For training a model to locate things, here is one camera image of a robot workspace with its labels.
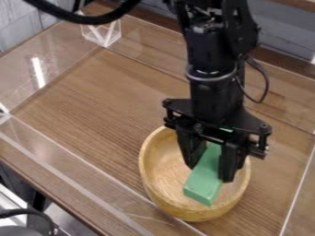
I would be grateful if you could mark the clear acrylic tray enclosure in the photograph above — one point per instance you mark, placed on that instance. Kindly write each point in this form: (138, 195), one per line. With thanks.
(83, 104)

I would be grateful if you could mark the green rectangular block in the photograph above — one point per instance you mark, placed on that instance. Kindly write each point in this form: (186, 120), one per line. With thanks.
(203, 185)

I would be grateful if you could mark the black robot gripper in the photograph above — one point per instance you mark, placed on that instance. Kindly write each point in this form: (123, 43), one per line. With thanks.
(214, 107)

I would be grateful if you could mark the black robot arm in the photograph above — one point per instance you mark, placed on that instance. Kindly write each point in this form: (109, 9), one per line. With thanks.
(221, 33)

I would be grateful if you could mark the brown wooden bowl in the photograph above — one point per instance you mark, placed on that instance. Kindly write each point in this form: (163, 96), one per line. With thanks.
(165, 172)

